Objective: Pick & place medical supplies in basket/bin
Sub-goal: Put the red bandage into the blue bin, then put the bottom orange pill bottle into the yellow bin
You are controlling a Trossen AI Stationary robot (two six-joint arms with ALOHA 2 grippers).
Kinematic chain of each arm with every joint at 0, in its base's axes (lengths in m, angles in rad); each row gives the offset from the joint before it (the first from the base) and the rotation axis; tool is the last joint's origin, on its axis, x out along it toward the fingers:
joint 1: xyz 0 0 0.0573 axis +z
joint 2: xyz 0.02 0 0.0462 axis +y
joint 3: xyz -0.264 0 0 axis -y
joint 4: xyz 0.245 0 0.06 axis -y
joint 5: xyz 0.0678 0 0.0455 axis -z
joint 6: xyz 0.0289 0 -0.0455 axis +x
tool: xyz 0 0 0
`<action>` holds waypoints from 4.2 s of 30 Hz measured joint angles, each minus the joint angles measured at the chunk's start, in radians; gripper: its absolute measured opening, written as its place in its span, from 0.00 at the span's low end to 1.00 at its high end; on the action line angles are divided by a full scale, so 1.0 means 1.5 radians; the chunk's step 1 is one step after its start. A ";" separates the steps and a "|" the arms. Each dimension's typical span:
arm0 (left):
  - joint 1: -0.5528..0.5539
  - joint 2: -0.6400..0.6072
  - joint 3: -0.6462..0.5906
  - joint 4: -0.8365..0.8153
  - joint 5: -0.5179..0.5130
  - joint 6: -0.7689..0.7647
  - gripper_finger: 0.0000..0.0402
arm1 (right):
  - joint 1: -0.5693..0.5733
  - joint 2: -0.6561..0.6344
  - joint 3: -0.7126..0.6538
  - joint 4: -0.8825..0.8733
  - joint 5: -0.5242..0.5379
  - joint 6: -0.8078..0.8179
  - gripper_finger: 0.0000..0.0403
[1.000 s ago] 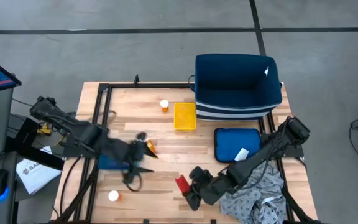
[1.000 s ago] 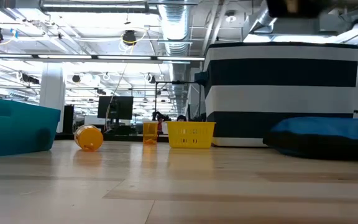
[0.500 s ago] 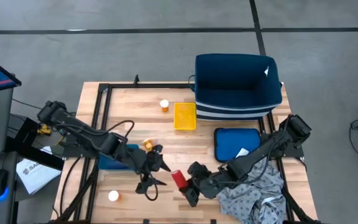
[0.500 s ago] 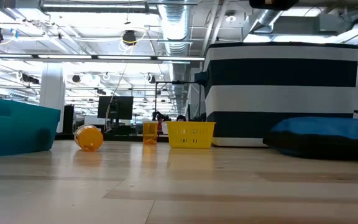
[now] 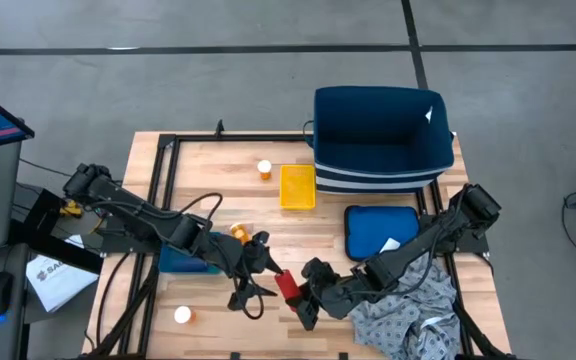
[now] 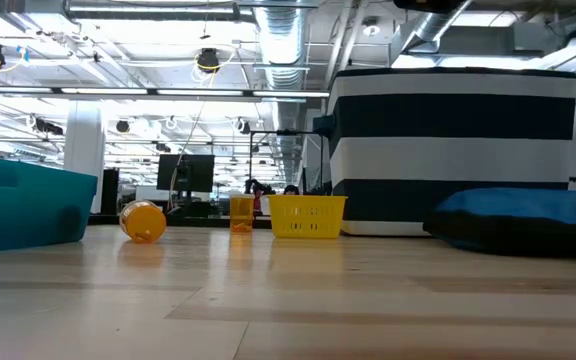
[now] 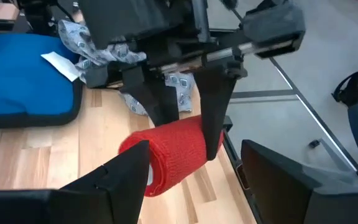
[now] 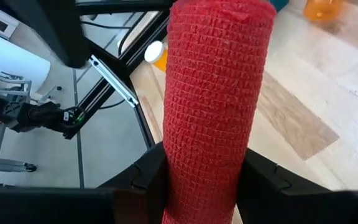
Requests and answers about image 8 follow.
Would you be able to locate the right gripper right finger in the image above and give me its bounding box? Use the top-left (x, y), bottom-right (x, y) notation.
top-left (236, 148), bottom-right (334, 224)

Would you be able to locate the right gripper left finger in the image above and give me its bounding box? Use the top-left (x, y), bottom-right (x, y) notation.
top-left (98, 141), bottom-right (169, 224)

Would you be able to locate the red bandage roll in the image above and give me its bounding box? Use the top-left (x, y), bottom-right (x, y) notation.
top-left (162, 0), bottom-right (278, 224)

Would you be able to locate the orange pill bottle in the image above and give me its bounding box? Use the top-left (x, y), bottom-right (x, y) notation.
top-left (302, 0), bottom-right (343, 22)
top-left (144, 40), bottom-right (169, 73)

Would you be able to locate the teal plastic bin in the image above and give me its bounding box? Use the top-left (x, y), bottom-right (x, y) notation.
top-left (268, 0), bottom-right (290, 12)

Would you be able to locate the grey metal cart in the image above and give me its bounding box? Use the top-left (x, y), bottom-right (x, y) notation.
top-left (0, 67), bottom-right (39, 187)

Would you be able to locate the black cable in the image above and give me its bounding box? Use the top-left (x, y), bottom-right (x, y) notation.
top-left (81, 20), bottom-right (133, 30)
top-left (98, 98), bottom-right (127, 110)

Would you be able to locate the silver aluminium rail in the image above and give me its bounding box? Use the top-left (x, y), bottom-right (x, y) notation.
top-left (88, 55), bottom-right (139, 108)

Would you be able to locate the black aluminium table frame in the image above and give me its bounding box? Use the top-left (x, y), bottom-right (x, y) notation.
top-left (0, 0), bottom-right (180, 150)

